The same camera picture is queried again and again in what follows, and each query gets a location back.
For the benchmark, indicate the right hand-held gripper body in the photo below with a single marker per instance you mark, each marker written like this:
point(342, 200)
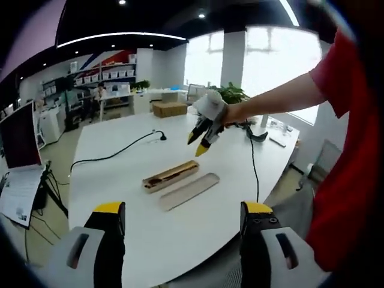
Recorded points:
point(211, 105)

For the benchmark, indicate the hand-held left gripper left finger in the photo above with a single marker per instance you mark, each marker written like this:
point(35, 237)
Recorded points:
point(99, 249)

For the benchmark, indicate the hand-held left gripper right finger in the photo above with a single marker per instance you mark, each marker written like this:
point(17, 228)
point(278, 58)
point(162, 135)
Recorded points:
point(261, 249)

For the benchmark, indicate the beige cutlery case base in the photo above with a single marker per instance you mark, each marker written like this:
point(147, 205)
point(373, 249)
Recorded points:
point(192, 171)

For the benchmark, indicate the beige cutlery case lid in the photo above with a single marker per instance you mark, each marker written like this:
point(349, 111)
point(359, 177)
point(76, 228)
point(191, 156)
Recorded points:
point(189, 192)

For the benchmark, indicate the green potted plant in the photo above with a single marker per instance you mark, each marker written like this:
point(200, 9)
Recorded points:
point(232, 93)

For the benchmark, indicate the brown cardboard box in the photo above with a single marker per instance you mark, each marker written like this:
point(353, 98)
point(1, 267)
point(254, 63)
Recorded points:
point(169, 109)

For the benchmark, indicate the large bright window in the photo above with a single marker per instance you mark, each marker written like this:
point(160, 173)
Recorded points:
point(285, 66)
point(204, 60)

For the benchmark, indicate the black curved object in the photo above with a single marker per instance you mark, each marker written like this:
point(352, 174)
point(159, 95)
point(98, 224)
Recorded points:
point(258, 137)

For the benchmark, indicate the black tripod stand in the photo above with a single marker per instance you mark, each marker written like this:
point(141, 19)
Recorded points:
point(55, 192)

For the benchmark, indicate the small green plant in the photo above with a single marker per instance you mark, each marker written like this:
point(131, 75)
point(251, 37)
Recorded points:
point(141, 85)

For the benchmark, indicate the shelf with white bins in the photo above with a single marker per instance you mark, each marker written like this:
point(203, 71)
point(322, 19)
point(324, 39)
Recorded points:
point(105, 73)

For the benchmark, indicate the curved ceiling light strip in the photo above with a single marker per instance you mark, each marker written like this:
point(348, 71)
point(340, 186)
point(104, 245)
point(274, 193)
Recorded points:
point(120, 36)
point(289, 12)

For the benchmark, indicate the person in red shirt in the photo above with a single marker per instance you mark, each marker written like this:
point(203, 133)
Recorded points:
point(348, 150)

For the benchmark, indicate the large projection screen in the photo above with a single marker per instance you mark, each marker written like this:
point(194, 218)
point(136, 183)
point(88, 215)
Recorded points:
point(30, 33)

